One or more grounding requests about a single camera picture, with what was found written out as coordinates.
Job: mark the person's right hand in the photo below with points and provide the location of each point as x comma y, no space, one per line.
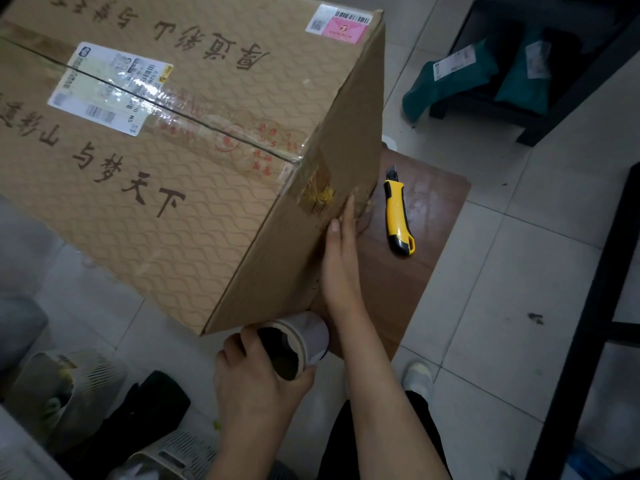
342,279

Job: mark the person's left hand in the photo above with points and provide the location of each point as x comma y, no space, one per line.
250,394

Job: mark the person's left thumb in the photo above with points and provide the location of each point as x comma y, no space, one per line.
302,382

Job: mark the person's right thumb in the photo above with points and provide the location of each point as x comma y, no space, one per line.
334,244

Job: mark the clear packing tape roll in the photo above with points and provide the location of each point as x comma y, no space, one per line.
311,339

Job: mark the large printed cardboard box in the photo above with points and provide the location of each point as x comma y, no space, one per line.
200,194

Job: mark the person's right forearm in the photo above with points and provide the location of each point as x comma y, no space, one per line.
380,404

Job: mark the person's left forearm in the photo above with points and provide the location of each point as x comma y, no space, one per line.
250,454

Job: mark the yellow black utility knife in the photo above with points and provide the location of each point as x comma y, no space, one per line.
396,214

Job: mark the black trousers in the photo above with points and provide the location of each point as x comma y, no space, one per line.
335,444

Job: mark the brown wooden stool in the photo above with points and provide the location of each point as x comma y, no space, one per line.
430,219

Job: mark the white shoe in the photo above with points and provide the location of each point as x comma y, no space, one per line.
419,379

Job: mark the white perforated plastic basket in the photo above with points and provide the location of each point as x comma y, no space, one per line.
90,384
175,457

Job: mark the black bag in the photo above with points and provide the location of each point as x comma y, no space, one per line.
135,414

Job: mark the large green parcel bag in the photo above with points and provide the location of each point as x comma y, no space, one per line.
450,77

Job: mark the small green parcel bag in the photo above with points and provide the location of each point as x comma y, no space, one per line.
525,89

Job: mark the black low table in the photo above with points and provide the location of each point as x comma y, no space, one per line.
550,122

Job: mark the blue plastic item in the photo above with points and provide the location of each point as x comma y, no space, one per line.
592,464

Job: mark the black metal frame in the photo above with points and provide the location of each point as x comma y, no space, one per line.
600,294

